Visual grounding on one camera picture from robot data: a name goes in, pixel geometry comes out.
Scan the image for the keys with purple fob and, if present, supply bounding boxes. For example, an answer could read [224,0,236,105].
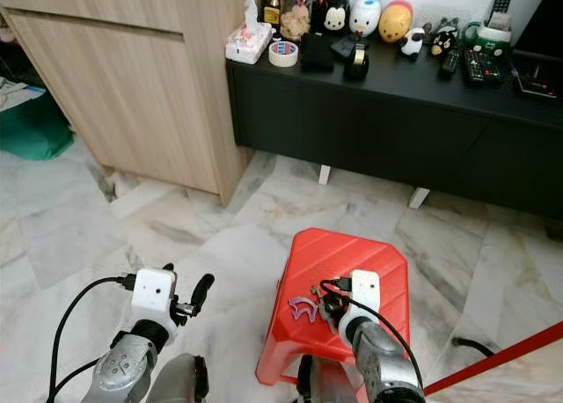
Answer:
[288,284,331,332]

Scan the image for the red plastic stool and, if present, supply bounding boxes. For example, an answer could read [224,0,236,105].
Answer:
[255,227,412,388]

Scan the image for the grey robot left leg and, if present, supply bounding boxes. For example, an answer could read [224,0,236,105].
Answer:
[148,353,212,403]

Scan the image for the light wooden cabinet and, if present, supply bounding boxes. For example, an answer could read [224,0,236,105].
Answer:
[3,0,261,207]

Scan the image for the black low sideboard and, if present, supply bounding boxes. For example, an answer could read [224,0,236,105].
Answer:
[226,39,563,221]

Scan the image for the green bag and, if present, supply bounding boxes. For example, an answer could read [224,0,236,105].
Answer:
[0,91,74,162]

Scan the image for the white printed paper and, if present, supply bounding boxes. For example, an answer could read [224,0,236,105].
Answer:
[0,77,47,114]

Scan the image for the black tape dispenser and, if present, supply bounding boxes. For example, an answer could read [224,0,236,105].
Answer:
[344,42,373,82]

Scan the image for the black rectangular box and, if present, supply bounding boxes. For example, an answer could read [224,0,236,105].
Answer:
[300,33,337,73]

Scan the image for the white pink tissue pack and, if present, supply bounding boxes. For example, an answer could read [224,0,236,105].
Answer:
[225,0,274,66]

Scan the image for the white tape roll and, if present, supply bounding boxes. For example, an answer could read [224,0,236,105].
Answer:
[268,40,300,69]

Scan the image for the small dark pouch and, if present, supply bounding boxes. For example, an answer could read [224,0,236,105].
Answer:
[331,37,360,59]

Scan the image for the small black remote control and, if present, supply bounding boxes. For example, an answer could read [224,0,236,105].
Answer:
[441,48,464,77]

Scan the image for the small white black figure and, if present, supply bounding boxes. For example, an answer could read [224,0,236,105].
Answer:
[400,26,431,61]

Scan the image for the black mouse egg toy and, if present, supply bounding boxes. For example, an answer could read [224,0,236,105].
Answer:
[318,0,351,39]

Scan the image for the large black remote control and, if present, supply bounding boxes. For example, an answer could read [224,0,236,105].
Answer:
[464,49,509,90]

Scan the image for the white blue egg toy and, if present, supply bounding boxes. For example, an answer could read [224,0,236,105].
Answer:
[348,0,382,39]

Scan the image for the red lidded snack jar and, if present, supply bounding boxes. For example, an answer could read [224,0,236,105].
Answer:
[280,0,316,43]

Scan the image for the yellow orange egg toy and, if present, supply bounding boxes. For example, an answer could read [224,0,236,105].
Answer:
[378,1,414,44]

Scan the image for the gold black bottle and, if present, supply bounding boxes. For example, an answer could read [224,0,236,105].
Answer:
[262,0,282,26]

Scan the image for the small black penguin figure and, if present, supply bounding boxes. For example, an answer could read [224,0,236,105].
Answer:
[431,18,461,57]

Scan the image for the black flat device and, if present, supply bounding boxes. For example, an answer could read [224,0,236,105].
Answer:
[512,49,563,99]

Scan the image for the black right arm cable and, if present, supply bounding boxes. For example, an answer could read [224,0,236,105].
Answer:
[319,277,430,391]

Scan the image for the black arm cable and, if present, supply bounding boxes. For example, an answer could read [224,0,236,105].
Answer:
[48,275,138,403]
[319,277,430,391]

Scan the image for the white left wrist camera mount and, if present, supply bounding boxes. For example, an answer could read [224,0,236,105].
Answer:
[131,267,178,325]

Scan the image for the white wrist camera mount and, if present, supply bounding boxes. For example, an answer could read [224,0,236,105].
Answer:
[349,269,382,321]
[131,267,178,325]

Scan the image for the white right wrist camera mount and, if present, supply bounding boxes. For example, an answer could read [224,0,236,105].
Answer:
[349,269,382,321]

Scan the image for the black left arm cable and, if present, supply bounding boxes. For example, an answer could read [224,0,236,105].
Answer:
[48,275,138,403]

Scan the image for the black floor cable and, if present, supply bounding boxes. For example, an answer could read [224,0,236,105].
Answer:
[451,335,499,359]

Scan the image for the red strap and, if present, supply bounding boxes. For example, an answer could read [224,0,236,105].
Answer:
[423,321,563,396]

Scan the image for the green cordless phone set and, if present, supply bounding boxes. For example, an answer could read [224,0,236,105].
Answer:
[463,0,515,55]

